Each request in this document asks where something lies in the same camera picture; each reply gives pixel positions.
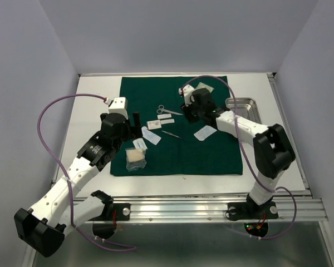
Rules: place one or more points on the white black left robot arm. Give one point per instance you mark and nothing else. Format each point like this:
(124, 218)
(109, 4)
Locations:
(46, 223)

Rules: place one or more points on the long white blue pouch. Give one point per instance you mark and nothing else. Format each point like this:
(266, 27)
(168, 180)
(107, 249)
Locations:
(150, 136)

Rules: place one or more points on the steel scalpel handle short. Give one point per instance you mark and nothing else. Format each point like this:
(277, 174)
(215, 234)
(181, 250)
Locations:
(170, 134)

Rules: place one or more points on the stainless steel instrument tray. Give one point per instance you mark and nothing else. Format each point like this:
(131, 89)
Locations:
(246, 107)

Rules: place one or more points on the curved steel scissors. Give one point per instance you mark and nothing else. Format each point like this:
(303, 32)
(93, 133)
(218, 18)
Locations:
(161, 109)

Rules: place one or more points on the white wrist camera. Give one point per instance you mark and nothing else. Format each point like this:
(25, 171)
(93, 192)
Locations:
(186, 92)
(119, 105)

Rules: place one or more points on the aluminium front rail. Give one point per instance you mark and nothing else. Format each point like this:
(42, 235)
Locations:
(213, 209)

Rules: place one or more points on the small suture needle packet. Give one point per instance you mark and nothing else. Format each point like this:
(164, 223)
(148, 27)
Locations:
(153, 125)

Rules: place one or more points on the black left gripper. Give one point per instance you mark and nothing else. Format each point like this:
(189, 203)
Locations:
(137, 125)

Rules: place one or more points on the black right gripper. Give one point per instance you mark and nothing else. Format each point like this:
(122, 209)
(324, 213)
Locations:
(186, 109)

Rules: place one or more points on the clear bag beige gauze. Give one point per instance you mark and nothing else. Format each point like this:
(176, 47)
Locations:
(135, 159)

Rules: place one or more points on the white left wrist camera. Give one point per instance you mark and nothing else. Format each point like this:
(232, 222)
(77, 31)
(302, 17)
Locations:
(119, 105)

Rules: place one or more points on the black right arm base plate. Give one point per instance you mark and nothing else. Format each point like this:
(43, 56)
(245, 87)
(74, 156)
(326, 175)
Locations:
(248, 211)

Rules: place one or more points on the green printed gauze packet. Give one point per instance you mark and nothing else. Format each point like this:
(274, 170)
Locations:
(205, 86)

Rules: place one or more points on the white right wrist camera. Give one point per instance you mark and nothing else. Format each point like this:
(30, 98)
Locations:
(186, 92)

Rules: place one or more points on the small white blue packet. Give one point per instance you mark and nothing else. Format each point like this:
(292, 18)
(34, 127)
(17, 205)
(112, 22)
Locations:
(140, 144)

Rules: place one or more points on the white paper strip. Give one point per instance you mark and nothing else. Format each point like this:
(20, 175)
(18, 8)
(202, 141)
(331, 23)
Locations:
(167, 121)
(164, 116)

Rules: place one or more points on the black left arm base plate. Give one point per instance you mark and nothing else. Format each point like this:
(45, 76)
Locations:
(122, 211)

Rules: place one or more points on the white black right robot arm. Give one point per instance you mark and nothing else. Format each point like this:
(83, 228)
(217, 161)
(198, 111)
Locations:
(273, 152)

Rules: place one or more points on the green surgical drape cloth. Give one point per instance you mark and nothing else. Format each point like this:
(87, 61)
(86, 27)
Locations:
(219, 154)

